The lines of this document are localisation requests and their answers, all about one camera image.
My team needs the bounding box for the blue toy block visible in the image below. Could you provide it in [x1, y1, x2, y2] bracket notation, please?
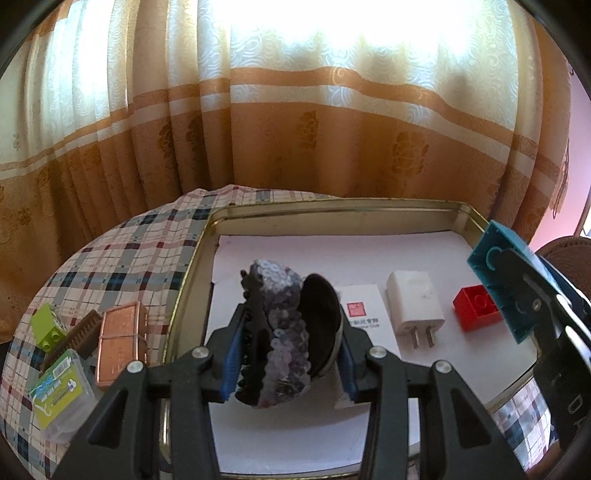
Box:
[467, 220, 546, 344]

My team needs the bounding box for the gold rectangular tin box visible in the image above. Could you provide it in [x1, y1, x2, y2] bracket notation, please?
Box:
[159, 199, 548, 480]

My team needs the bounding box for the white charger plug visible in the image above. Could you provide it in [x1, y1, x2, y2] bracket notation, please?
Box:
[386, 270, 450, 350]

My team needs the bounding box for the white paper liner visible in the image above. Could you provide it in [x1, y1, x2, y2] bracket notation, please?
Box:
[210, 230, 539, 476]

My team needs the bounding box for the wicker chair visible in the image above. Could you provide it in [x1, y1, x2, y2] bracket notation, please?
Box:
[536, 235, 591, 287]

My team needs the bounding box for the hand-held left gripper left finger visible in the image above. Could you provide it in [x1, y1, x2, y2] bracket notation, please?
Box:
[53, 302, 259, 480]

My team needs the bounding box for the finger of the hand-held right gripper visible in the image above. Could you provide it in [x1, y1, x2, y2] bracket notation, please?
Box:
[538, 258, 591, 333]
[488, 247, 561, 333]

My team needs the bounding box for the red toy block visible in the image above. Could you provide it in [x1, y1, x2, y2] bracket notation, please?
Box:
[452, 285, 503, 332]

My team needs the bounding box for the white cardboard box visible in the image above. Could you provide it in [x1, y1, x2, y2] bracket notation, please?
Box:
[333, 284, 386, 409]

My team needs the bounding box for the grey sequined hair clip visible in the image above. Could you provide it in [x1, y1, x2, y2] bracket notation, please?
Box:
[233, 259, 345, 409]

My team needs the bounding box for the cream and orange floral curtain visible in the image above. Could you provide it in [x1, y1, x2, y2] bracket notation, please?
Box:
[0, 0, 573, 344]

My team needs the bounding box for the clear box with green label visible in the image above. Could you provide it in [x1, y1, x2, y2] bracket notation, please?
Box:
[28, 348, 100, 444]

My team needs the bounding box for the green toy block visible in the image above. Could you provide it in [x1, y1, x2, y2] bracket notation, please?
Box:
[31, 303, 70, 354]

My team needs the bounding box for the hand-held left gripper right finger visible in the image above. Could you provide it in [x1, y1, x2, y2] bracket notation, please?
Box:
[339, 323, 529, 480]

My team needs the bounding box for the brown comb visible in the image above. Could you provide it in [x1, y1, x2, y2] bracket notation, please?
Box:
[39, 309, 105, 374]

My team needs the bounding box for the copper coloured small box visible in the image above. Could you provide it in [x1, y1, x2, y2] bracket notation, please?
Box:
[95, 301, 149, 386]

